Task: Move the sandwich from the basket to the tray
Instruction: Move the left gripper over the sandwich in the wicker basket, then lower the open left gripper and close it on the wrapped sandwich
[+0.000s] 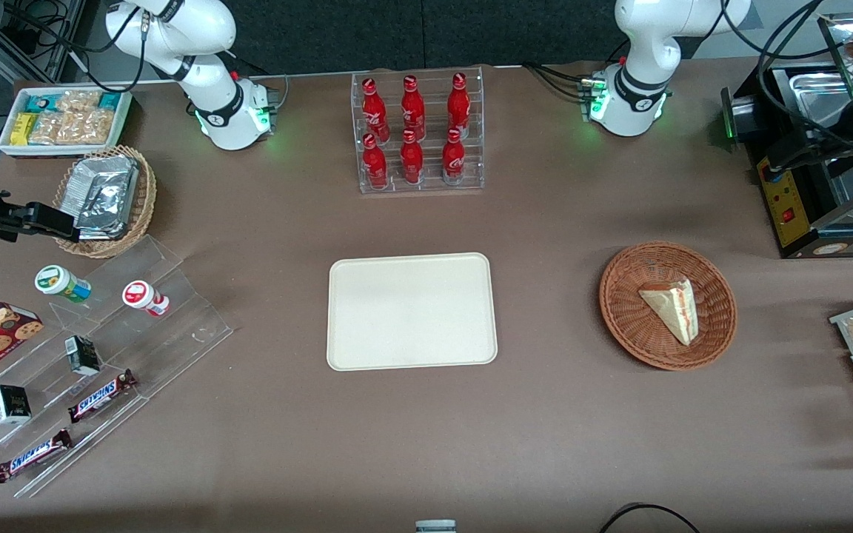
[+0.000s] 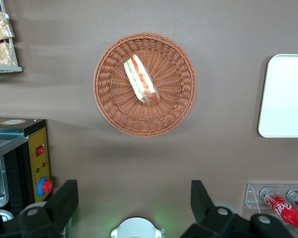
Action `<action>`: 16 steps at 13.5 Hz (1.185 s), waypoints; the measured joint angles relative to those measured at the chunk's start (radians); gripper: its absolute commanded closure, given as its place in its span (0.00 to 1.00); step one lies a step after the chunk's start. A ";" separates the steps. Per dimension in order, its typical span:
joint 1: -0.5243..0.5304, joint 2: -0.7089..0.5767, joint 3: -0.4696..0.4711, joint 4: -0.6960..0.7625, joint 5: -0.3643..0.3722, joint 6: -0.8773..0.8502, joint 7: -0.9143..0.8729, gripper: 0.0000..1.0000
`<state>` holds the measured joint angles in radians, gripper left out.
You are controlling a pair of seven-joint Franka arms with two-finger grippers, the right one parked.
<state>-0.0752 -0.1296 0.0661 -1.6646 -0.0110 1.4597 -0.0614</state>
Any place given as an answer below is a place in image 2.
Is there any cream rectangular plastic tray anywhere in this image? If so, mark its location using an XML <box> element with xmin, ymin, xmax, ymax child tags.
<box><xmin>257</xmin><ymin>54</ymin><xmax>298</xmax><ymax>138</ymax></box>

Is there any silver wire display rack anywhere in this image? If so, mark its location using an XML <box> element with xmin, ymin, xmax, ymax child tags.
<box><xmin>0</xmin><ymin>0</ymin><xmax>23</xmax><ymax>75</ymax></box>

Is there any wrapped triangle sandwich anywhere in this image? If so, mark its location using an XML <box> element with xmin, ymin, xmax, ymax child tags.
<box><xmin>124</xmin><ymin>54</ymin><xmax>161</xmax><ymax>106</ymax></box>

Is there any round brown wicker basket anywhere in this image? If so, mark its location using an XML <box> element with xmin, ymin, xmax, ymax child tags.
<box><xmin>92</xmin><ymin>32</ymin><xmax>198</xmax><ymax>138</ymax></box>

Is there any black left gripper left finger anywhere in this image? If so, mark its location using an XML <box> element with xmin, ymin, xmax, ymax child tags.
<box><xmin>0</xmin><ymin>179</ymin><xmax>79</xmax><ymax>238</ymax></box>

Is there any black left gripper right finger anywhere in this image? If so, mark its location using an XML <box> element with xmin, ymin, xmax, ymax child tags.
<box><xmin>180</xmin><ymin>179</ymin><xmax>296</xmax><ymax>238</ymax></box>

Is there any red and blue knob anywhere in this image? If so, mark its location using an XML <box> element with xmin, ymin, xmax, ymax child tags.
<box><xmin>37</xmin><ymin>177</ymin><xmax>54</xmax><ymax>197</ymax></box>

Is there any black yellow food warmer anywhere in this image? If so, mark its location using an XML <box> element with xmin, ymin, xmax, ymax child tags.
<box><xmin>0</xmin><ymin>117</ymin><xmax>54</xmax><ymax>223</ymax></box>

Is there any clear acrylic bottle holder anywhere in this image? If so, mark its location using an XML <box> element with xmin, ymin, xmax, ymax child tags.
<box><xmin>242</xmin><ymin>183</ymin><xmax>298</xmax><ymax>238</ymax></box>

